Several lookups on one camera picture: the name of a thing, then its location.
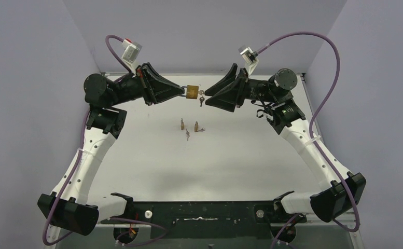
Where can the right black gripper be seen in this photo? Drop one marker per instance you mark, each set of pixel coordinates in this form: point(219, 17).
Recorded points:
point(234, 94)

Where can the brass padlock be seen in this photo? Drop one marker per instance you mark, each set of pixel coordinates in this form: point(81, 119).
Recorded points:
point(182, 125)
point(197, 128)
point(193, 92)

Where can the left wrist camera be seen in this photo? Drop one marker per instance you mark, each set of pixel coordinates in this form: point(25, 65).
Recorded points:
point(130, 54)

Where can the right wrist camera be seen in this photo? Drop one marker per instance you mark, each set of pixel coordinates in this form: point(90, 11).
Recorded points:
point(250, 58)

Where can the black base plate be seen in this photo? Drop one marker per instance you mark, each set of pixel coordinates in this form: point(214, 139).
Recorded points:
point(207, 219)

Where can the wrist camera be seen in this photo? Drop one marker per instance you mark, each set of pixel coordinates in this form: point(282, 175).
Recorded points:
point(250, 58)
point(130, 54)

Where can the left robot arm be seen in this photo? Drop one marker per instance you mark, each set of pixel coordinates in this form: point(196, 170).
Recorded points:
point(91, 151)

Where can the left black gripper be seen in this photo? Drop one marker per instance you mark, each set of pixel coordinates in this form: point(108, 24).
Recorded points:
point(146, 85)

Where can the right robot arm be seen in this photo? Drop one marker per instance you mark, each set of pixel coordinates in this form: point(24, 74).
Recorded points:
point(336, 182)

